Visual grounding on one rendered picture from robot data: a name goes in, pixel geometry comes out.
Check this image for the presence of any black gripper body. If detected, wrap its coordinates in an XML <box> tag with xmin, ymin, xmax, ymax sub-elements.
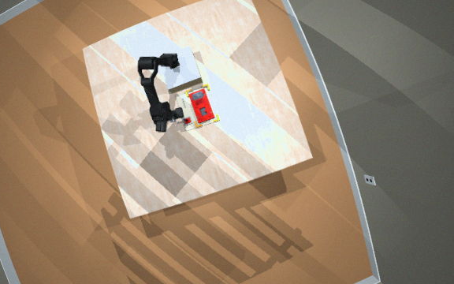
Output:
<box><xmin>154</xmin><ymin>107</ymin><xmax>184</xmax><ymax>125</ymax></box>

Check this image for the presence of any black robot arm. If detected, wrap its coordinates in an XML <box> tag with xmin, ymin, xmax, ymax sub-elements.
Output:
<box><xmin>137</xmin><ymin>53</ymin><xmax>180</xmax><ymax>132</ymax></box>

